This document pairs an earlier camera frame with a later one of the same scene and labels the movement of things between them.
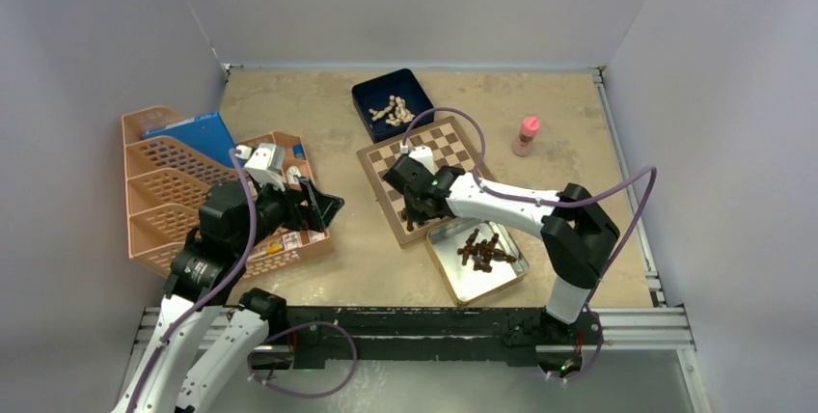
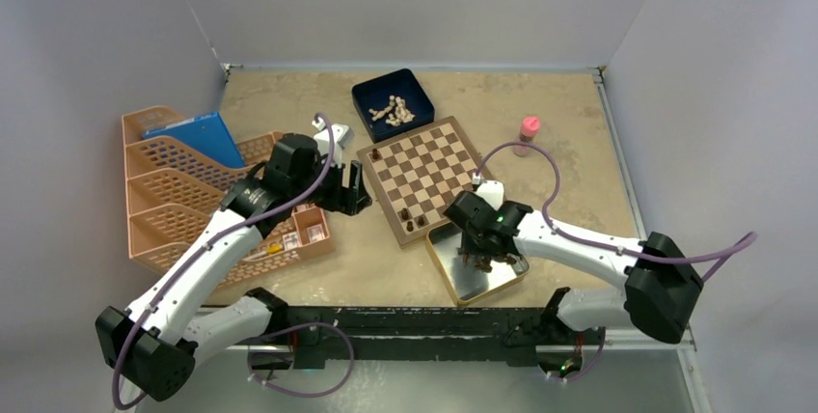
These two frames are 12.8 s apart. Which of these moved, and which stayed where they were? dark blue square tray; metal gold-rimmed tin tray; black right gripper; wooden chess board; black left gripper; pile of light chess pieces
Moved: black left gripper; black right gripper
Stayed: dark blue square tray; pile of light chess pieces; metal gold-rimmed tin tray; wooden chess board
